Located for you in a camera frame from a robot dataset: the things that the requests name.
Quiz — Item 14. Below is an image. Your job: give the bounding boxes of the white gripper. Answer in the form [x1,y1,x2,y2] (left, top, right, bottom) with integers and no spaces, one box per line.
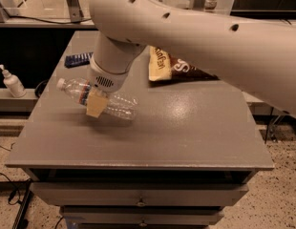
[86,58,128,117]

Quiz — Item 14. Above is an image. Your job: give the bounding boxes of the clear plastic water bottle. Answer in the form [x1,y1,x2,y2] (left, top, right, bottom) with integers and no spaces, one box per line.
[56,78,137,120]

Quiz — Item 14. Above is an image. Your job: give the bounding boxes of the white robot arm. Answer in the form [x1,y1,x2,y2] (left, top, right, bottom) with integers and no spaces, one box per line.
[89,0,296,118]

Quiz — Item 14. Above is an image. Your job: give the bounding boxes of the white pump dispenser bottle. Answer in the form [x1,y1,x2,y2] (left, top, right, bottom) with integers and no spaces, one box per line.
[0,65,26,98]

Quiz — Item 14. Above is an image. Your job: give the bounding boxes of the blue snack bar wrapper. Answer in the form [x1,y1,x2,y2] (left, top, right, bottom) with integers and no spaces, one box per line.
[64,52,93,69]

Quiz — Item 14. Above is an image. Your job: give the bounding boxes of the yellow brown chip bag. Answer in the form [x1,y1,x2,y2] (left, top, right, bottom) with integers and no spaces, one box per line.
[149,47,218,81]

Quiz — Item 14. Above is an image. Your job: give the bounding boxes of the grey upper drawer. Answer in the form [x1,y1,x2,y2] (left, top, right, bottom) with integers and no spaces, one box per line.
[31,182,248,207]

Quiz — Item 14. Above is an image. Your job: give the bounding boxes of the grey drawer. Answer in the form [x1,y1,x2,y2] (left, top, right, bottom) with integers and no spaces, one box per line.
[31,182,248,207]
[60,206,223,225]

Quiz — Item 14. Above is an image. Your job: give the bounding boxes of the grey lower drawer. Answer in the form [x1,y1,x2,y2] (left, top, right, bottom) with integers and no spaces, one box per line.
[60,206,223,225]

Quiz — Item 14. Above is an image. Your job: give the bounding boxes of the metal bracket left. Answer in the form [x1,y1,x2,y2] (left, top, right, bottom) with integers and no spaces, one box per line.
[66,0,84,23]

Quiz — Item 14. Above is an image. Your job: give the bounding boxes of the black floor cable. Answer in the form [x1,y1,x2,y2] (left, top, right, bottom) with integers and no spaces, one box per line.
[0,132,32,207]

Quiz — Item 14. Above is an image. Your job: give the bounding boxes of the black cable on shelf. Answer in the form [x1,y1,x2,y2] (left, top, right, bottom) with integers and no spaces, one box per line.
[4,0,94,26]

